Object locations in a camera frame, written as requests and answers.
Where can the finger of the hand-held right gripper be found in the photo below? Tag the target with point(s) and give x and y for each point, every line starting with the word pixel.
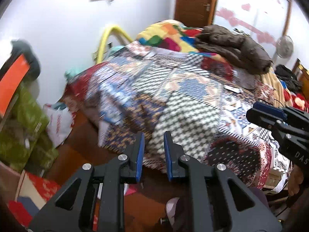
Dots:
pixel 263 119
pixel 268 108

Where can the orange board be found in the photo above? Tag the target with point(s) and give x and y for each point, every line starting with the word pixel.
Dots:
pixel 10 82

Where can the red plush blanket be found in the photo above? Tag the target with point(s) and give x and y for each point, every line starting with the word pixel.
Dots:
pixel 300 101

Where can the person's right hand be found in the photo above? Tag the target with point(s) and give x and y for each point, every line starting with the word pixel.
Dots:
pixel 296 181

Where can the green patterned box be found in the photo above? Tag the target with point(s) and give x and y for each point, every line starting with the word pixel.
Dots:
pixel 23 125

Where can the white remote control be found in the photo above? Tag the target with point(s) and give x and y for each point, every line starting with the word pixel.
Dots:
pixel 232 89

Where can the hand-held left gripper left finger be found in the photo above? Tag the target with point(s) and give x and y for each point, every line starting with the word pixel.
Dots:
pixel 138 159

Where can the yellow foam tube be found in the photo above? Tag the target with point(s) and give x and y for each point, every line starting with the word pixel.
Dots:
pixel 107 35

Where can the black clothing pile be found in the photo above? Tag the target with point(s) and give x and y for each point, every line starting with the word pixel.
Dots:
pixel 288 77

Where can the dark grey cushion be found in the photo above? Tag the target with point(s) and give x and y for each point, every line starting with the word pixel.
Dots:
pixel 30 58

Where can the tan fleece blanket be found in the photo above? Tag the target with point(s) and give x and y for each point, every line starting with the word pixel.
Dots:
pixel 272 84

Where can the white wardrobe sliding door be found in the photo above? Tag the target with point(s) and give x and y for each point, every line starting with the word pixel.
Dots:
pixel 253 7

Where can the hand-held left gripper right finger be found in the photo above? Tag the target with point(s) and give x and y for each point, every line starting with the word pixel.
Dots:
pixel 168 160

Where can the teal cloth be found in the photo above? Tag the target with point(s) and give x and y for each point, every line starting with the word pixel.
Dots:
pixel 71 73

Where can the bright colour-block blanket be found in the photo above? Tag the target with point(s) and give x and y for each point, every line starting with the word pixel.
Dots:
pixel 169 37

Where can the brown wooden door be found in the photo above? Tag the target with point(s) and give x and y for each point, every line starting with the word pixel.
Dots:
pixel 194 2

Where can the red patterned box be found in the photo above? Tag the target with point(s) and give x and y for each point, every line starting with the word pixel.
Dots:
pixel 41 188

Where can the patchwork patterned blanket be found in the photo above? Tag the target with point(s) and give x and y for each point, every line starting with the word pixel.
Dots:
pixel 173 96

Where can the brown cardboard box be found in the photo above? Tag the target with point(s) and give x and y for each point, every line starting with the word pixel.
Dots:
pixel 8 181

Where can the standing electric fan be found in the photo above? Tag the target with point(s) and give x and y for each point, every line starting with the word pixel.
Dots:
pixel 285 47

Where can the brown padded jacket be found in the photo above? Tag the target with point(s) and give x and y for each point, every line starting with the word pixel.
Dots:
pixel 234 47

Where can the white plastic bag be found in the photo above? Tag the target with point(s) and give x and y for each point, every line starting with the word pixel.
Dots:
pixel 59 125

